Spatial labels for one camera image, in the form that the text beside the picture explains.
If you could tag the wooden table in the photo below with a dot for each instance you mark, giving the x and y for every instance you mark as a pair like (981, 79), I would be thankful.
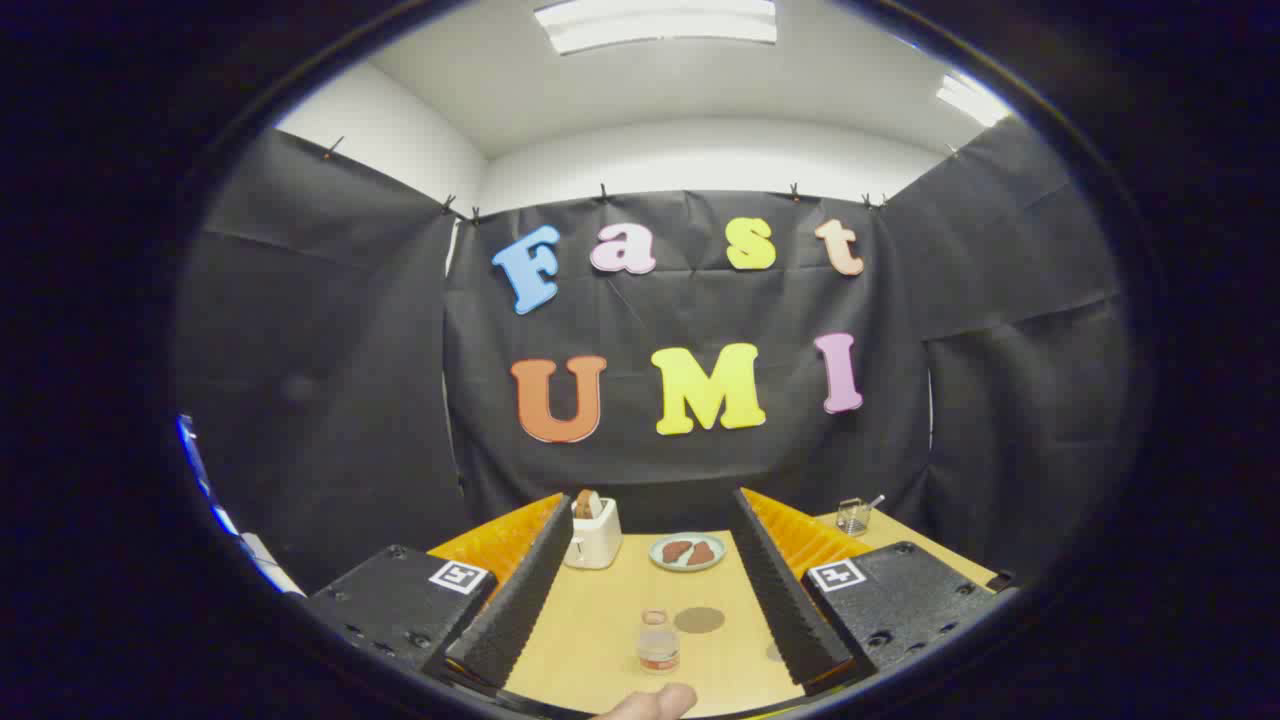
(600, 640)

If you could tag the brown bread slice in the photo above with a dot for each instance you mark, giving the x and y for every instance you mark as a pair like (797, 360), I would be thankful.
(585, 503)

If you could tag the black backdrop cloth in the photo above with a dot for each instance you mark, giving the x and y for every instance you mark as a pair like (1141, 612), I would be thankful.
(700, 300)

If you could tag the ceiling light panel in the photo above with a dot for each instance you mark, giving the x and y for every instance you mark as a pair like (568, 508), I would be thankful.
(972, 100)
(655, 22)

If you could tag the brown round coaster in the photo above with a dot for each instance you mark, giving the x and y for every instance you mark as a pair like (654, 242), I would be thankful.
(699, 620)

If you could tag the brown food piece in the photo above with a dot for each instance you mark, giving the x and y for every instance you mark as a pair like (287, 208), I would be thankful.
(702, 554)
(675, 551)

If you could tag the pale green round plate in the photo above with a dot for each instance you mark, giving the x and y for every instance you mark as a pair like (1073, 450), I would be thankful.
(687, 567)

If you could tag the white toaster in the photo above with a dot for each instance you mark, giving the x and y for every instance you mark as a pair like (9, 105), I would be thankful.
(594, 545)

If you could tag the clear juice bottle red label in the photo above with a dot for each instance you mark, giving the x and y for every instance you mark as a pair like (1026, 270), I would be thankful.
(659, 645)

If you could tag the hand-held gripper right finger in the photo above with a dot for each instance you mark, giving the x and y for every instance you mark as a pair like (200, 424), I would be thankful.
(785, 600)

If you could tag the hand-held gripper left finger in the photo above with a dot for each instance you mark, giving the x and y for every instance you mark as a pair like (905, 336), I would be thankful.
(515, 600)

